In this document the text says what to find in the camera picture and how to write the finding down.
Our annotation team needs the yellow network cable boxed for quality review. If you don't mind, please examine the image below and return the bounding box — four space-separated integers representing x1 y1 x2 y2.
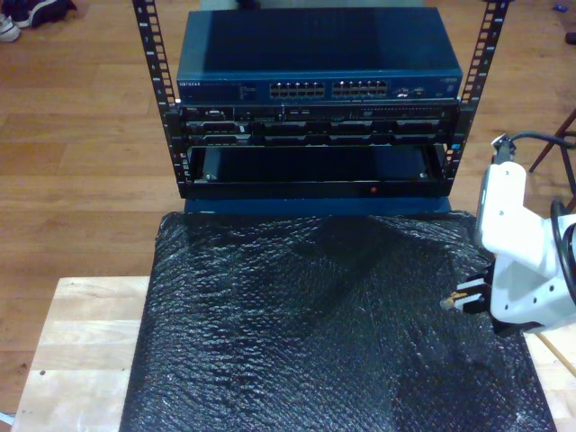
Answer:
439 292 576 378

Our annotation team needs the blue base board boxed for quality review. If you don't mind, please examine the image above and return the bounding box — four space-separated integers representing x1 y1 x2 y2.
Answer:
184 196 453 217

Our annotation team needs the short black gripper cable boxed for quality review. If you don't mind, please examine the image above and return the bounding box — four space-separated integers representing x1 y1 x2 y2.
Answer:
551 197 572 271

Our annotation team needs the white sneaker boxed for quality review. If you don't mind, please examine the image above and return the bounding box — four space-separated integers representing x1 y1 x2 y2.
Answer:
0 13 23 44

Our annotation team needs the black rack server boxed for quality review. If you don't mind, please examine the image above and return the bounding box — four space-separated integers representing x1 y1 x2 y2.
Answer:
179 103 460 148

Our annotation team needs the black bubble wrap mat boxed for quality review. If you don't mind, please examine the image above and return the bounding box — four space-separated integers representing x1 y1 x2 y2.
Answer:
119 210 557 432

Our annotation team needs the black rack frame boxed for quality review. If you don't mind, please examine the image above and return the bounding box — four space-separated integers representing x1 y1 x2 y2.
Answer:
131 0 513 200

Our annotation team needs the blue network switch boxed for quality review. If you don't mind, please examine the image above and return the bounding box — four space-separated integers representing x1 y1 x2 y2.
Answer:
175 7 464 105

